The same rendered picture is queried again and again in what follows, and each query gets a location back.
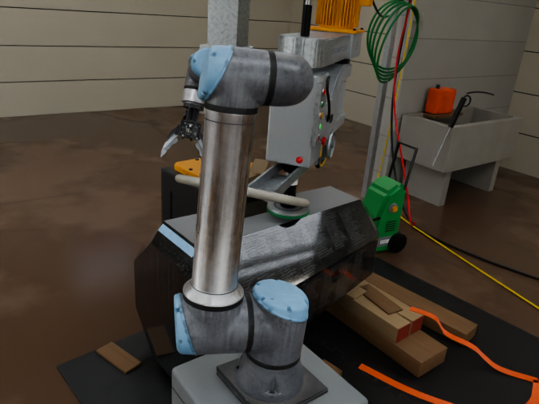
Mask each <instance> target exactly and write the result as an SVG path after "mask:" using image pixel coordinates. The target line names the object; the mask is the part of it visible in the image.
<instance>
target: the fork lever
mask: <svg viewBox="0 0 539 404"><path fill-rule="evenodd" d="M307 169H309V168H304V167H298V168H296V169H295V170H294V171H293V172H292V173H291V174H290V175H289V176H286V175H282V174H277V173H279V172H280V171H281V170H282V164H281V163H276V164H275V165H273V166H272V167H271V168H269V169H268V170H266V171H265V172H264V173H262V174H261V175H260V176H259V177H258V178H256V179H255V180H253V181H252V182H251V183H250V184H248V188H256V189H260V190H264V191H268V192H276V193H280V194H282V193H283V192H285V191H286V190H287V189H288V188H289V187H290V186H291V185H292V184H293V183H294V182H295V181H296V180H297V179H298V178H299V177H300V176H301V175H302V174H303V173H304V172H305V171H306V170H307Z"/></svg>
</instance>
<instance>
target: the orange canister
mask: <svg viewBox="0 0 539 404"><path fill-rule="evenodd" d="M455 97H456V89H455V88H450V87H440V85H439V84H436V87H432V88H430V89H429V91H428V98H427V102H426V107H425V111H418V112H422V113H423V116H426V117H429V118H433V119H441V118H447V117H452V116H453V114H454V112H455V111H453V110H452V109H453V105H454V101H455ZM426 112H427V113H426Z"/></svg>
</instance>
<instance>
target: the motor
mask: <svg viewBox="0 0 539 404"><path fill-rule="evenodd" d="M372 4H373V0H318V3H317V11H316V19H315V24H318V26H310V29H311V30H321V31H330V32H339V33H348V34H360V33H364V32H365V30H364V29H363V28H361V29H354V27H359V15H360V10H361V6H372Z"/></svg>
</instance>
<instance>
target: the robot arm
mask: <svg viewBox="0 0 539 404"><path fill-rule="evenodd" d="M313 85H314V74H313V71H312V68H311V66H310V64H309V63H308V62H307V61H306V60H305V59H304V58H303V57H301V56H299V55H296V54H291V53H286V52H279V51H273V50H272V51H270V50H258V49H252V48H245V47H239V46H233V45H229V46H222V45H214V46H211V47H210V48H203V49H200V50H198V51H197V52H196V53H194V54H192V55H191V56H190V59H189V60H188V70H187V75H186V79H185V83H184V90H183V94H182V98H181V101H182V102H183V103H184V106H183V107H184V108H187V109H188V110H185V112H184V116H183V119H182V120H181V121H180V124H178V125H177V127H175V128H174V129H172V130H171V131H170V133H169V135H168V138H167V139H166V141H165V144H164V146H163V148H162V151H161V155H160V157H162V156H163V155H164V154H165V153H166V151H167V150H168V149H170V147H171V146H172V145H173V144H175V143H176V142H177V141H178V139H177V136H178V135H179V136H180V137H182V139H183V138H187V139H190V141H193V139H194V140H197V142H196V143H195V148H196V149H197V150H198V151H199V156H200V157H201V174H200V184H199V195H198V205H197V224H196V235H195V245H194V256H193V266H192V278H191V279H190V280H188V281H187V282H186V283H185V284H184V287H183V293H178V294H175V295H174V319H175V333H176V348H177V351H178V352H179V353H180V354H191V355H196V356H197V355H202V354H238V353H242V354H241V356H240V357H239V359H238V360H237V364H236V366H235V372H234V378H235V381H236V383H237V385H238V387H239V388H240V389H241V390H242V391H243V392H244V393H245V394H247V395H249V396H250V397H251V398H254V399H257V400H259V401H263V402H284V401H288V400H290V399H291V398H294V397H295V396H297V395H298V394H299V392H300V391H301V389H302V386H303V382H304V372H303V368H302V363H301V359H300V357H301V352H302V344H303V339H304V335H305V330H306V322H307V319H308V315H309V314H308V308H309V301H308V298H307V296H306V295H305V294H304V292H303V291H301V290H300V289H299V288H298V287H297V286H295V285H292V284H291V283H289V282H286V281H280V280H277V281H276V280H274V279H267V280H262V281H259V282H258V283H256V285H255V286H254V287H253V290H252V292H251V293H244V289H243V288H242V286H241V285H240V284H239V283H238V282H237V277H238V269H239V262H240V255H241V242H242V234H243V227H244V219H245V206H246V198H247V191H248V183H249V170H250V163H251V155H252V148H253V134H254V127H255V119H256V116H257V109H258V106H271V107H289V106H293V105H296V104H299V103H300V102H302V101H303V100H305V99H306V98H307V96H308V95H309V94H310V93H311V90H312V88H313ZM204 109H205V124H204V134H203V135H202V133H201V127H202V123H198V122H197V119H198V115H199V111H204Z"/></svg>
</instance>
